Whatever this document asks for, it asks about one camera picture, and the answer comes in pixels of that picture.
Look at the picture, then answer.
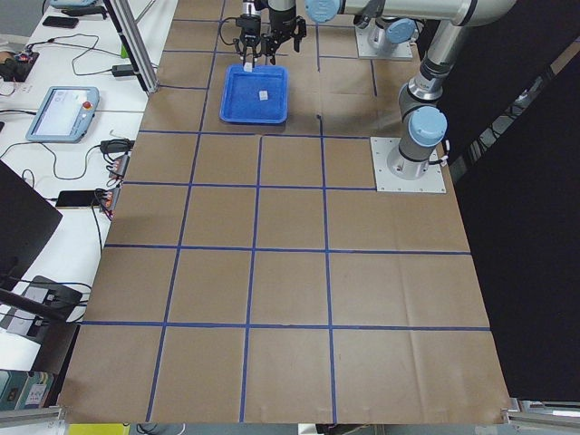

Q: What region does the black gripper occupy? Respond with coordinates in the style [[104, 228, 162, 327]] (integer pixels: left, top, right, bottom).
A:
[[262, 15, 307, 65], [233, 14, 262, 64]]

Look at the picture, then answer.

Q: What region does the blue plastic tray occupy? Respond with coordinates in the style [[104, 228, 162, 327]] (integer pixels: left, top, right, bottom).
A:
[[219, 64, 289, 124]]

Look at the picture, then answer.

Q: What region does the black power adapter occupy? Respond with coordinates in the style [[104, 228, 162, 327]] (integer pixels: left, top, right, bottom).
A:
[[111, 64, 135, 77]]

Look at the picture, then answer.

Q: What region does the black smartphone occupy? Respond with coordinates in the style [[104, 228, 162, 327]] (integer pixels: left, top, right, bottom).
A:
[[42, 15, 79, 29]]

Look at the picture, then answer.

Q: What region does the teach pendant tablet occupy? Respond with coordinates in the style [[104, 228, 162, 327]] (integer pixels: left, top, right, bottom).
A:
[[25, 86, 100, 143]]

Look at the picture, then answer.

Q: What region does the black monitor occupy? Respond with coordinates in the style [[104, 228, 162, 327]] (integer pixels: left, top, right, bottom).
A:
[[0, 162, 63, 291]]

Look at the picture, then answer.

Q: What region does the aluminium frame post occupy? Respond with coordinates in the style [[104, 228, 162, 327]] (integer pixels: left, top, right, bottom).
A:
[[103, 0, 159, 95]]

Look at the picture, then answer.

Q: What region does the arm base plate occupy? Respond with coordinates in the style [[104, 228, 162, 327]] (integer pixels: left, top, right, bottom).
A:
[[355, 26, 413, 62], [370, 137, 447, 194]]

